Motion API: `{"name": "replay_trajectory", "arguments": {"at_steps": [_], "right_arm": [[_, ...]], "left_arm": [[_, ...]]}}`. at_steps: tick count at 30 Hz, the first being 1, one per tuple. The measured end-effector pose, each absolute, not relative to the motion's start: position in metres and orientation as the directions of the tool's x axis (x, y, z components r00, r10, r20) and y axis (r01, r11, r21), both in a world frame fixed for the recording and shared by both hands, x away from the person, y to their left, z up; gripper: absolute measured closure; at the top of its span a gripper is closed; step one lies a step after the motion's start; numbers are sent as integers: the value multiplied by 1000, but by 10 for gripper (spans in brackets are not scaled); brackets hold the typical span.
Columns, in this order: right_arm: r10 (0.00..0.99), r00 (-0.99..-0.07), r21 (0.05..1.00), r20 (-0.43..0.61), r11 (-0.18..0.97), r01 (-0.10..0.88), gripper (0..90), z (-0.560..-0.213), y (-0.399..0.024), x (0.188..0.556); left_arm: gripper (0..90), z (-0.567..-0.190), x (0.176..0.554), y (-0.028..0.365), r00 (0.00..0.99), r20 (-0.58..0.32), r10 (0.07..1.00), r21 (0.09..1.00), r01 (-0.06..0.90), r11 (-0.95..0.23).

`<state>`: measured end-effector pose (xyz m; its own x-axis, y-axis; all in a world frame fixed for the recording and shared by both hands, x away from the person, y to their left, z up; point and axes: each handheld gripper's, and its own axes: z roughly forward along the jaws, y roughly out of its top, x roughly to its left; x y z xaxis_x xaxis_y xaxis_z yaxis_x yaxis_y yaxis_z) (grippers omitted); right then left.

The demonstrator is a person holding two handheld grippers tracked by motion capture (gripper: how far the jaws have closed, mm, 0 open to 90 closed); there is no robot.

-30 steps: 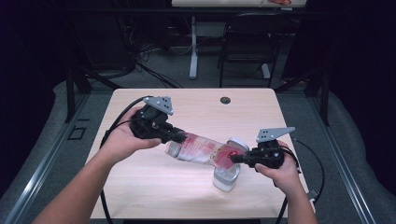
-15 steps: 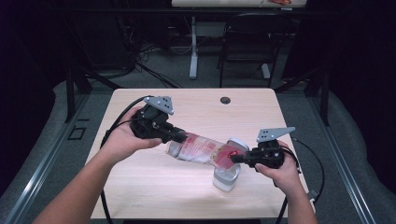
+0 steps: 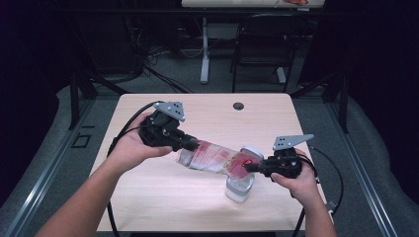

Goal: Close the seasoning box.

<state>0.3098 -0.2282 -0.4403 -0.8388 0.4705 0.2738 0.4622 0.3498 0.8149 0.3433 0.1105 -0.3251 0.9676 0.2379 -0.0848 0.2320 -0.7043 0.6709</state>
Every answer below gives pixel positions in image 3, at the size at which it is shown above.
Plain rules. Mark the person's left hand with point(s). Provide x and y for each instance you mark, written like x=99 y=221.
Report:
x=131 y=148

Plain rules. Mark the white desk foot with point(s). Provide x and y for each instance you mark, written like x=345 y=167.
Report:
x=281 y=75

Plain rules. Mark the light wooden desk top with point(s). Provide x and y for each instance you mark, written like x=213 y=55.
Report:
x=230 y=3

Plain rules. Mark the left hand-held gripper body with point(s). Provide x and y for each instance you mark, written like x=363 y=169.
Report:
x=161 y=131

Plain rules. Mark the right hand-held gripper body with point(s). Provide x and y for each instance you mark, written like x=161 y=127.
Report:
x=285 y=164

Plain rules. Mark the white desk leg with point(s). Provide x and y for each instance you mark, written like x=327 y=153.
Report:
x=205 y=56

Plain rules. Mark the black folding chair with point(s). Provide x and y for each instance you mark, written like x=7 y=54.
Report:
x=267 y=33

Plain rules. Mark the person's right hand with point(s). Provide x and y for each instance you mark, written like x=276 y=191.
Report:
x=303 y=187

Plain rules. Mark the aluminium floor rail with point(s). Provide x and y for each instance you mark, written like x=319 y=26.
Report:
x=42 y=177
x=365 y=177

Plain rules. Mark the red and white refill pouch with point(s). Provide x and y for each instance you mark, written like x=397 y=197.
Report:
x=210 y=158

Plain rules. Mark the black table grommet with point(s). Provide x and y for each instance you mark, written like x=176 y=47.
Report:
x=238 y=106

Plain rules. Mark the black metal stand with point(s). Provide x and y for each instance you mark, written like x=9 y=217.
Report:
x=343 y=105
x=75 y=98

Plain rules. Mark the white square container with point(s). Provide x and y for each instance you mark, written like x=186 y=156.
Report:
x=238 y=192

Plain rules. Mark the black floor socket frame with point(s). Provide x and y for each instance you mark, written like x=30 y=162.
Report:
x=81 y=141

